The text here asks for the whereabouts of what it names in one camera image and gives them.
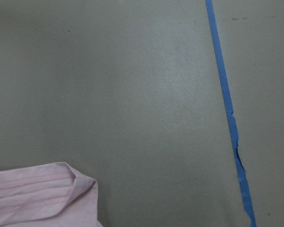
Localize pink Snoopy t-shirt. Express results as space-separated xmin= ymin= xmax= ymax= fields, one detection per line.
xmin=0 ymin=162 xmax=101 ymax=227

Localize brown paper table cover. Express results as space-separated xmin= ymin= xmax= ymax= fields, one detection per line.
xmin=0 ymin=0 xmax=284 ymax=227

